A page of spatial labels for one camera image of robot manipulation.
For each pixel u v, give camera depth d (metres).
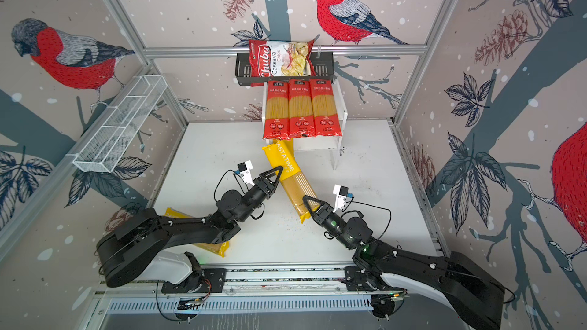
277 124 0.71
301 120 0.73
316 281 0.75
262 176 0.70
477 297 0.42
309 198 0.71
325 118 0.73
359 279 0.73
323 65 0.95
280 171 0.73
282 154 0.78
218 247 0.79
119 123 0.78
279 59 0.88
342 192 0.70
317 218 0.66
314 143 0.90
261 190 0.68
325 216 0.65
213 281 0.73
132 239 0.47
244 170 0.72
